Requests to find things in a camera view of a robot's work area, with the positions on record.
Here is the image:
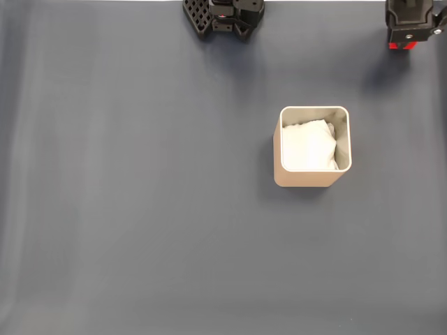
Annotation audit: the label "beige square box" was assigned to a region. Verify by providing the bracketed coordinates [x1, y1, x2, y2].
[273, 105, 353, 189]

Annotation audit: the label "blue grey table mat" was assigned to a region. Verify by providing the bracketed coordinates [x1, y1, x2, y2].
[0, 0, 447, 335]

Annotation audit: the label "white crumpled cloth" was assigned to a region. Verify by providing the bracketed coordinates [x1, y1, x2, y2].
[281, 119, 339, 172]

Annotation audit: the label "red cube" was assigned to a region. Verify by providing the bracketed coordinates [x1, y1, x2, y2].
[388, 40, 418, 51]

